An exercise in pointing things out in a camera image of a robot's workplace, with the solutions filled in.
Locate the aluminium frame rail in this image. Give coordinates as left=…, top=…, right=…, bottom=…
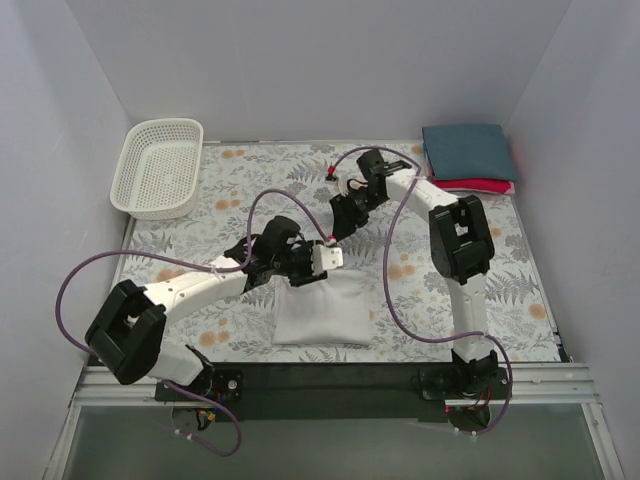
left=46, top=363, right=624, bottom=479

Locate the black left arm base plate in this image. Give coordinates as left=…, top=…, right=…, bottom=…
left=154, top=367, right=244, bottom=402

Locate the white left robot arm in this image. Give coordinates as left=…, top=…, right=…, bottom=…
left=85, top=216, right=342, bottom=400

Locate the floral patterned table mat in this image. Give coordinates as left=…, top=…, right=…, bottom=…
left=117, top=143, right=560, bottom=362

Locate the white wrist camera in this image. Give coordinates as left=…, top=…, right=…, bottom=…
left=311, top=240, right=344, bottom=276
left=325, top=165, right=368, bottom=196

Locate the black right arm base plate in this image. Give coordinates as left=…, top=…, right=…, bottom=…
left=418, top=362, right=508, bottom=401

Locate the white t shirt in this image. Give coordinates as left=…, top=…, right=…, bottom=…
left=272, top=270, right=371, bottom=345

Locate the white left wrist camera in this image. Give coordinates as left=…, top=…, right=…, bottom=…
left=311, top=240, right=344, bottom=276

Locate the folded red t shirt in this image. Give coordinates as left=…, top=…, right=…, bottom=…
left=433, top=178, right=515, bottom=195

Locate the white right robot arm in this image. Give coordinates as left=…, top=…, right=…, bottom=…
left=330, top=147, right=499, bottom=399

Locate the white plastic basket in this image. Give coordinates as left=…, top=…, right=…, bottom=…
left=110, top=118, right=204, bottom=221

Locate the folded pink t shirt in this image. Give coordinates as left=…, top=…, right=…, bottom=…
left=426, top=153, right=516, bottom=195

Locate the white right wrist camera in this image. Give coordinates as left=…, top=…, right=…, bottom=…
left=325, top=165, right=368, bottom=196

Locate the folded teal t shirt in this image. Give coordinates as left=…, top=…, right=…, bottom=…
left=422, top=123, right=519, bottom=182

